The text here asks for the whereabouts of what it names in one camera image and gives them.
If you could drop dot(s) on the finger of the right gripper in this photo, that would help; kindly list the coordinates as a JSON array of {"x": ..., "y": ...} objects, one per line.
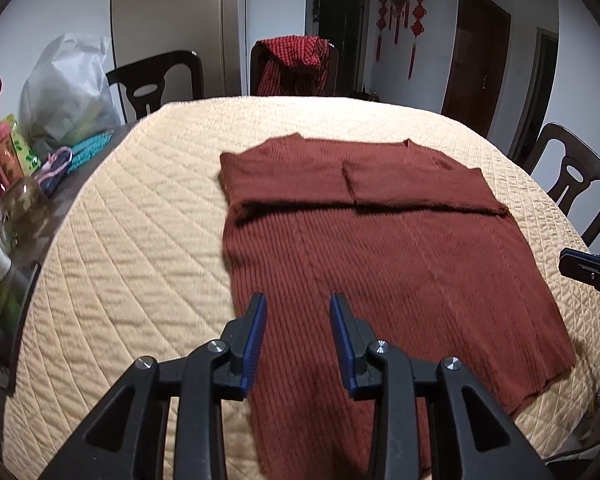
[{"x": 580, "y": 266}]

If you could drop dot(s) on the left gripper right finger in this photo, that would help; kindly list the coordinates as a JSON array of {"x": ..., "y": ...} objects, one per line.
[{"x": 470, "y": 436}]

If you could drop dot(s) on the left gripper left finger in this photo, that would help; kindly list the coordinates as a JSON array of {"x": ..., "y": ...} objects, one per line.
[{"x": 124, "y": 435}]

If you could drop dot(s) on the rust red knit sweater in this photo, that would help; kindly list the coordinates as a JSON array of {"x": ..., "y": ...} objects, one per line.
[{"x": 422, "y": 250}]

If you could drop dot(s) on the dark wooden chair right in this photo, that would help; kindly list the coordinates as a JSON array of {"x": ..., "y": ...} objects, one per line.
[{"x": 579, "y": 168}]

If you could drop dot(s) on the dark wooden chair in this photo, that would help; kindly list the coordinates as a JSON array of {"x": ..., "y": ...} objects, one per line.
[
  {"x": 255, "y": 70},
  {"x": 579, "y": 168},
  {"x": 143, "y": 81}
]

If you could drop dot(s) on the cream quilted bed cover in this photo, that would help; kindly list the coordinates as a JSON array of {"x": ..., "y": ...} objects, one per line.
[{"x": 137, "y": 267}]

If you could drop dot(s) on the glass jar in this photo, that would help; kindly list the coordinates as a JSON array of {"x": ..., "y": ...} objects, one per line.
[{"x": 23, "y": 212}]

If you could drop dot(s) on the dark wooden door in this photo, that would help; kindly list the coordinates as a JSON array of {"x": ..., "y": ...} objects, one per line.
[{"x": 478, "y": 64}]

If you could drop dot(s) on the teal knitted item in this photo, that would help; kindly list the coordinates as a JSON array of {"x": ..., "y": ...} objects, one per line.
[{"x": 87, "y": 149}]

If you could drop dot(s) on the green patterned package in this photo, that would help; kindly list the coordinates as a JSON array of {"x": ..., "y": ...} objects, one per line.
[{"x": 27, "y": 158}]

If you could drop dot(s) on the red Chinese knot decoration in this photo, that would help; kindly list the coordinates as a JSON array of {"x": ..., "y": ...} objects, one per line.
[{"x": 395, "y": 16}]

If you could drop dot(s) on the white plastic bag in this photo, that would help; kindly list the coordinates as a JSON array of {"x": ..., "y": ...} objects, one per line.
[{"x": 67, "y": 97}]

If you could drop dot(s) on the dark wooden chair left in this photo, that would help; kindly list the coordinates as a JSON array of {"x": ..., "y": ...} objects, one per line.
[{"x": 143, "y": 81}]

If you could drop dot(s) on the red checkered garment on chair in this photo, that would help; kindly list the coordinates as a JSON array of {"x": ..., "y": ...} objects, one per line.
[{"x": 295, "y": 65}]

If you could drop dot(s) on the dark wooden chair middle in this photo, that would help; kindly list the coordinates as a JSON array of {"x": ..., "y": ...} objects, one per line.
[{"x": 255, "y": 70}]

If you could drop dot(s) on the grey wardrobe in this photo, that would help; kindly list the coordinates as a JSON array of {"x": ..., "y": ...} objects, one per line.
[{"x": 211, "y": 28}]

